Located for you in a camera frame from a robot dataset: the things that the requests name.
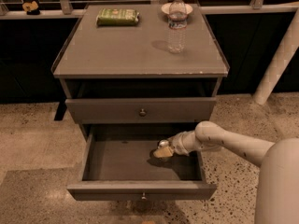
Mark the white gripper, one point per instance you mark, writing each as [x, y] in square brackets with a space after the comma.
[178, 144]

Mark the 7up soda can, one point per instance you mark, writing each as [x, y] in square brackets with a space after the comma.
[163, 143]

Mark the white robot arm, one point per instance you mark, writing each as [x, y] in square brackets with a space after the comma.
[277, 198]

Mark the brass top drawer knob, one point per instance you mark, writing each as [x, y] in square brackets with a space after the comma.
[142, 112]

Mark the brass drawer knob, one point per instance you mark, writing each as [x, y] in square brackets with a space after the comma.
[143, 196]
[142, 112]

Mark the open grey middle drawer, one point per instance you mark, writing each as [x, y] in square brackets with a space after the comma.
[118, 164]

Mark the brass middle drawer knob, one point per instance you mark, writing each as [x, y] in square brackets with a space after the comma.
[143, 196]

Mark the closed grey top drawer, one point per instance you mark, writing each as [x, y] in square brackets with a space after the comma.
[126, 110]

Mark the grey drawer cabinet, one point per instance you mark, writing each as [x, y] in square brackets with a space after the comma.
[134, 62]

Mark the clear plastic water bottle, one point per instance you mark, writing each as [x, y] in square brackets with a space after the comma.
[177, 23]

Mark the small white bowl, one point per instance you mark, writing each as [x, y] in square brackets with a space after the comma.
[167, 7]

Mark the green chip bag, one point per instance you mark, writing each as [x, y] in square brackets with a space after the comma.
[117, 17]

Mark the yellow sponge on ledge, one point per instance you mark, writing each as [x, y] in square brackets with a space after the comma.
[31, 8]

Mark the grey window ledge rail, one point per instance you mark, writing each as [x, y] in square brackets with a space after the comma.
[77, 13]

